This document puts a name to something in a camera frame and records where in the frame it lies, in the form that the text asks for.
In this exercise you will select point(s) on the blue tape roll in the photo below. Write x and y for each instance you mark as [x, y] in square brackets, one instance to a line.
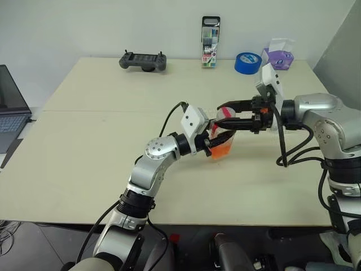
[247, 63]

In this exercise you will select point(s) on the purple tissue box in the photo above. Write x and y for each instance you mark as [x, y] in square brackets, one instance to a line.
[277, 57]

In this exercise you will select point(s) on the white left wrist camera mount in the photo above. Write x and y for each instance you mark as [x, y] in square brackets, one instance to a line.
[191, 120]

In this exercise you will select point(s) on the small red object under table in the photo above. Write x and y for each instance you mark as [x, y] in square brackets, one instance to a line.
[175, 238]

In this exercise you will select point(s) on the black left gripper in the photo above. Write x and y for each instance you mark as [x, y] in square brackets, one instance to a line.
[203, 143]

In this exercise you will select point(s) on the grey laptop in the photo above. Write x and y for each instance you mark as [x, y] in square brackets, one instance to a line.
[11, 113]

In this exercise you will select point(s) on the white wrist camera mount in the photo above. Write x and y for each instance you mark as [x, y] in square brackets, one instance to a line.
[191, 120]
[270, 77]

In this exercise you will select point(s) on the clear glass with orange drink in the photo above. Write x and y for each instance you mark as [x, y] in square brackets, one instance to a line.
[221, 152]

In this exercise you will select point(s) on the grey handheld remote controller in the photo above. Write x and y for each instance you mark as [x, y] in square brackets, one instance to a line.
[141, 60]

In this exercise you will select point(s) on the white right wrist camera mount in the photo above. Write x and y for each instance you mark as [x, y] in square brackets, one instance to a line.
[270, 77]

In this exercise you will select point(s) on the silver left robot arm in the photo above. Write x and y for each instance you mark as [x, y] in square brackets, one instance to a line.
[153, 149]

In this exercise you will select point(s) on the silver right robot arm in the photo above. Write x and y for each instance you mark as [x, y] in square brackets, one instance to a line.
[324, 113]

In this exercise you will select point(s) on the dark rounded shape under table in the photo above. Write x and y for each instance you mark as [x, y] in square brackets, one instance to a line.
[228, 251]

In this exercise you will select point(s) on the marker pen set case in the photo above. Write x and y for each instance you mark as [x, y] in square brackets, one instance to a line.
[210, 42]

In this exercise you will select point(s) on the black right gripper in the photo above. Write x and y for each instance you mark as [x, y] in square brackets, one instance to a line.
[260, 115]

